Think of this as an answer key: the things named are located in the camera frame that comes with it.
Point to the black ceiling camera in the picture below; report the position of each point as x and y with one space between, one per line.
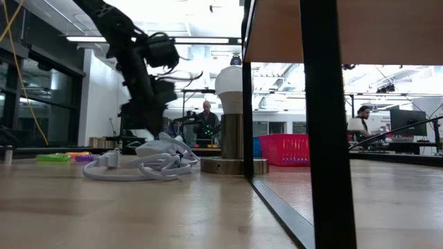
386 88

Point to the blue plastic basket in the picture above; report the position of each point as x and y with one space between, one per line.
257 148

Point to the brass lamp with white bulb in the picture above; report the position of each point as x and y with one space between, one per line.
230 88

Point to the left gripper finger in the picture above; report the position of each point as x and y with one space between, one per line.
154 124

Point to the small grey post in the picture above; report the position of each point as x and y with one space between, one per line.
8 155

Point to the black ceiling spotlight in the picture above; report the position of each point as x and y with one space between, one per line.
235 60

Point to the black metal table frame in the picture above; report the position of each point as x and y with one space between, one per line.
48 150

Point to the person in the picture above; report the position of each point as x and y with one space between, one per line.
363 112
206 121

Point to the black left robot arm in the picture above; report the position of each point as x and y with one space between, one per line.
114 31

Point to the ceiling strip light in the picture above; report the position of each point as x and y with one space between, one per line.
207 40

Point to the black computer monitor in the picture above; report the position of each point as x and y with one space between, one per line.
408 122

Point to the black shelf support frame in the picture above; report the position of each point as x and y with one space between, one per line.
327 138

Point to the red plastic basket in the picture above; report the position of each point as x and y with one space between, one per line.
284 147

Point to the raised wooden shelf board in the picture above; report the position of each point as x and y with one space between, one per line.
380 31

